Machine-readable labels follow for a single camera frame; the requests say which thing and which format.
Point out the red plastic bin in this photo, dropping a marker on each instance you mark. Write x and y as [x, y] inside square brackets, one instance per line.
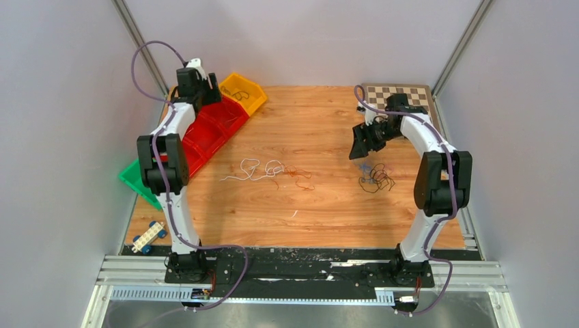
[195, 158]
[204, 136]
[229, 115]

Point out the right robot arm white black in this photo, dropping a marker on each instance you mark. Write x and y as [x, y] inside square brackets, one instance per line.
[442, 185]

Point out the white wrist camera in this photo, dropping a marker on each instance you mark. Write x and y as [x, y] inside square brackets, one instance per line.
[369, 112]
[196, 64]

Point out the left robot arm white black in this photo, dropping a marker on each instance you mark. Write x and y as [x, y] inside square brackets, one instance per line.
[163, 164]

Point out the green plastic bin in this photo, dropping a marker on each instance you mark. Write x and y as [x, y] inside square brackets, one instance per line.
[131, 176]

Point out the red plastic bin near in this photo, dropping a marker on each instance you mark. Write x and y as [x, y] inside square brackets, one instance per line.
[195, 158]

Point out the yellow plastic bin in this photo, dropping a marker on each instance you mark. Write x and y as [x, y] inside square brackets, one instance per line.
[247, 93]

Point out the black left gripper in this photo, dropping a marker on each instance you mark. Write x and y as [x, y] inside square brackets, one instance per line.
[214, 95]

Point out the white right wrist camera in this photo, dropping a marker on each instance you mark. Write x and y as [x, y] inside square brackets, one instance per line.
[369, 112]

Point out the red plastic bin middle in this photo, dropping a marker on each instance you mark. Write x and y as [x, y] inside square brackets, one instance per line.
[204, 136]

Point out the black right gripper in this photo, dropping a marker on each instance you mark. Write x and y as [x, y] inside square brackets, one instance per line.
[360, 148]

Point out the aluminium frame rail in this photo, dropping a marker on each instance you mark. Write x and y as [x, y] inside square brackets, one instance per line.
[461, 276]

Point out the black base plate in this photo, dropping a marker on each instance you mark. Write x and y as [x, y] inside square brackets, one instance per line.
[226, 269]

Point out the red plastic bin far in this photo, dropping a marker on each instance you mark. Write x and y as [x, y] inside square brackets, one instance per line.
[229, 115]

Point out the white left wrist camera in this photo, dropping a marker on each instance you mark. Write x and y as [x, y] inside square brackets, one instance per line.
[196, 64]

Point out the small white blue toy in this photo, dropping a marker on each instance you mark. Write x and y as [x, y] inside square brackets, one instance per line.
[143, 243]

